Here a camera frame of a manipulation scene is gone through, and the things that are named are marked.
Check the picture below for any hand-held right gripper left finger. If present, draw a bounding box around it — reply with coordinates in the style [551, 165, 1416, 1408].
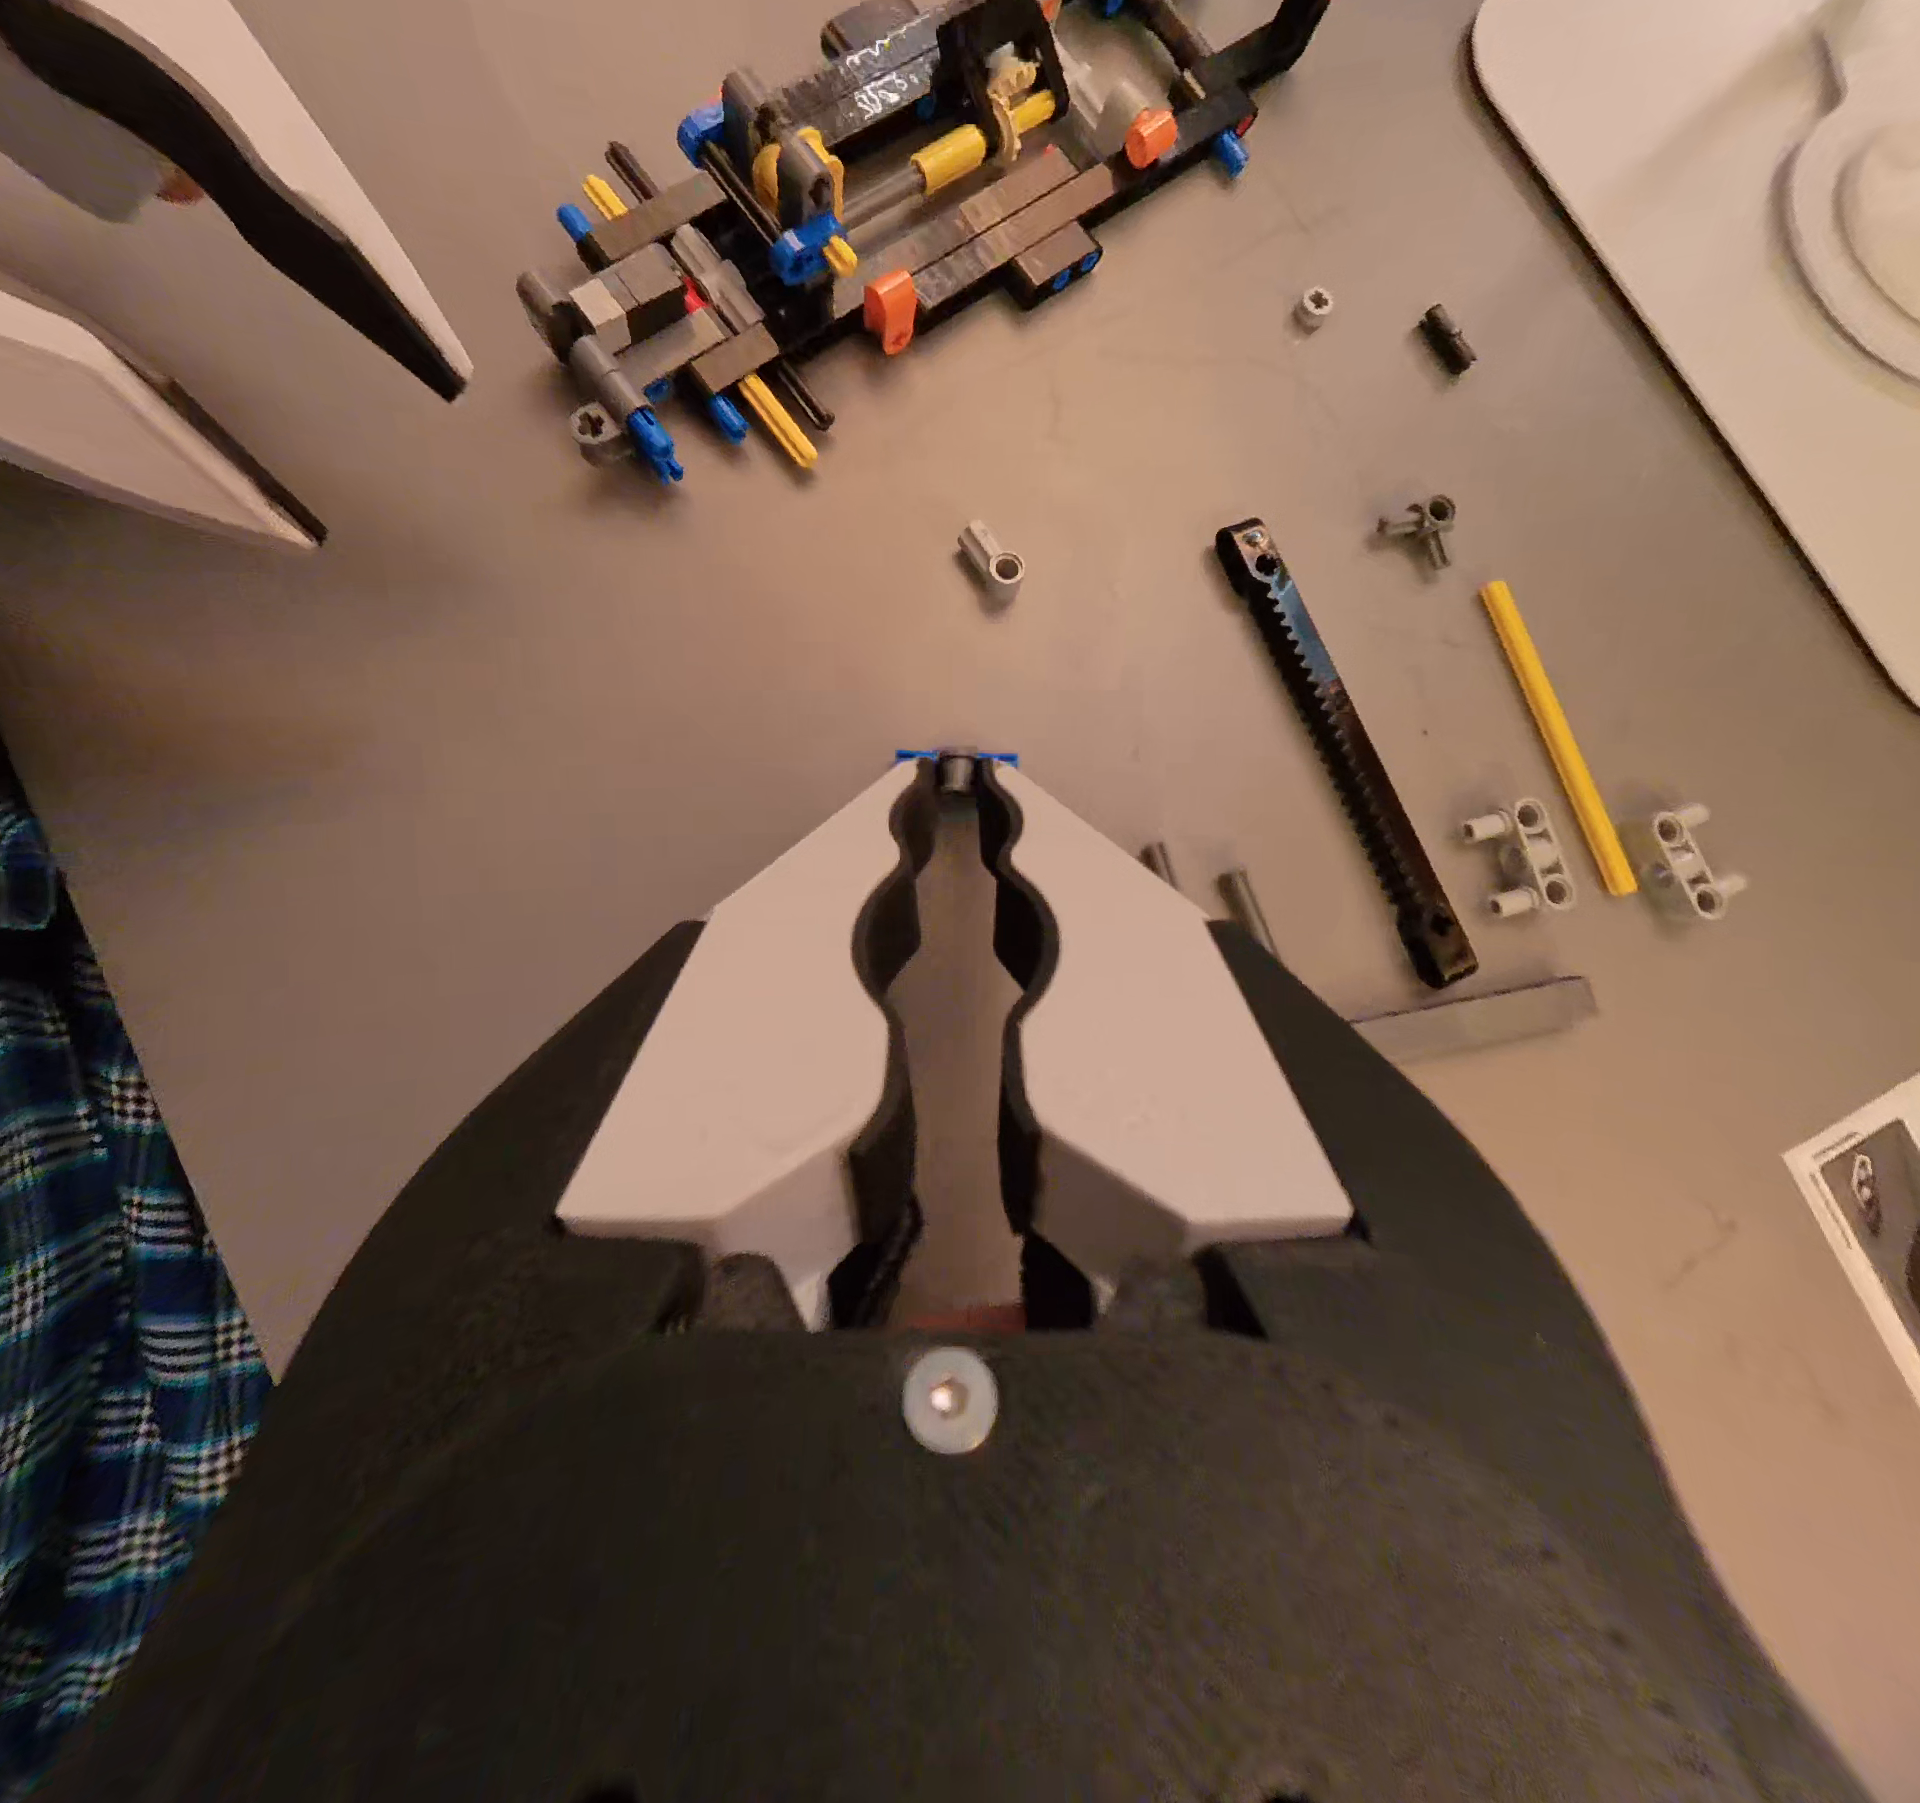
[554, 758, 940, 1328]

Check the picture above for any lego sticker sheet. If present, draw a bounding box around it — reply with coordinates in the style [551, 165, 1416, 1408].
[1782, 1076, 1920, 1362]

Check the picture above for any dark grey lego beam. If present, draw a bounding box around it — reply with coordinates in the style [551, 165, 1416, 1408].
[1351, 976, 1597, 1062]

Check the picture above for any yellow lego axle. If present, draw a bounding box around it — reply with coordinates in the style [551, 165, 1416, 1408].
[1479, 581, 1639, 898]

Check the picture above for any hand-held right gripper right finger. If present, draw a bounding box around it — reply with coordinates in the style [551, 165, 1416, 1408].
[975, 758, 1359, 1320]

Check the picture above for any lego car chassis assembly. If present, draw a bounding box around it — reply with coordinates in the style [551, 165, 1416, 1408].
[517, 0, 1353, 487]

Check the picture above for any person in blue plaid shirt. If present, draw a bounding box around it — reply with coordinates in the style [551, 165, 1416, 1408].
[0, 724, 281, 1803]

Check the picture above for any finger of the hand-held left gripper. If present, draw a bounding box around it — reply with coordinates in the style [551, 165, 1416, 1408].
[0, 277, 331, 553]
[0, 0, 477, 407]

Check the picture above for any white rounded base board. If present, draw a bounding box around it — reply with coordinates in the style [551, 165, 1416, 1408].
[1470, 0, 1920, 710]

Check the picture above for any light grey double pin connector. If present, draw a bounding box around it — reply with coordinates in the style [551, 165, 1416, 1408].
[1462, 798, 1580, 920]
[1627, 802, 1751, 924]

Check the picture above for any black lego gear rack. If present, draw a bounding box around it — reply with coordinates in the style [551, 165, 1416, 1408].
[1214, 519, 1483, 990]

